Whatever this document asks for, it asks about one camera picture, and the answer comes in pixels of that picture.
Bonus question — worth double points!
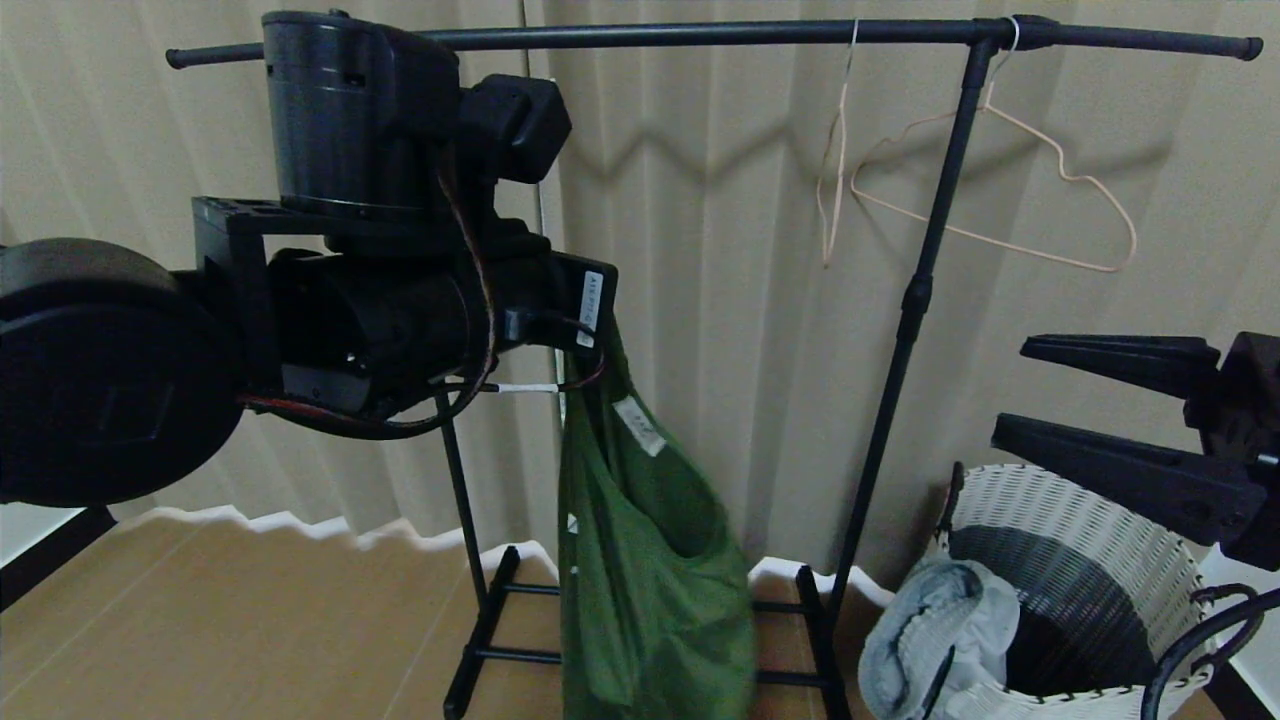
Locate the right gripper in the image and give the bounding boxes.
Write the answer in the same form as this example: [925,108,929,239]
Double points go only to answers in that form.
[990,332,1280,571]

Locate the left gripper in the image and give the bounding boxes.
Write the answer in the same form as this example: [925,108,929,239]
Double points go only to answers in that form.
[270,250,618,417]

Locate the pink clothes hanger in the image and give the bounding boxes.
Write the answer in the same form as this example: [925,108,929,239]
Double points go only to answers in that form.
[849,15,1140,275]
[815,17,862,270]

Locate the green printed shirt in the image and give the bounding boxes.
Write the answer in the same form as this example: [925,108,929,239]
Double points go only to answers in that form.
[557,320,757,720]

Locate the white laundry basket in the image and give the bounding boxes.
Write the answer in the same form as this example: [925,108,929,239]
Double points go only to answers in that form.
[935,462,1263,720]

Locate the black clothes rack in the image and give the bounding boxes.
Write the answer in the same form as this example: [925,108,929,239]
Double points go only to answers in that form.
[165,13,1263,720]

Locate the pale grey garment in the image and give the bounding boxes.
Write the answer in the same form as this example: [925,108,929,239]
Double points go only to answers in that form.
[857,555,1022,720]

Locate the beige curtain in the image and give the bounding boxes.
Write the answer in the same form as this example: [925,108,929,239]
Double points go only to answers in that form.
[0,0,1280,591]

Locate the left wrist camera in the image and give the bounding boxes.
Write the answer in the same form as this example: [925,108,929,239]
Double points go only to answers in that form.
[457,75,574,253]

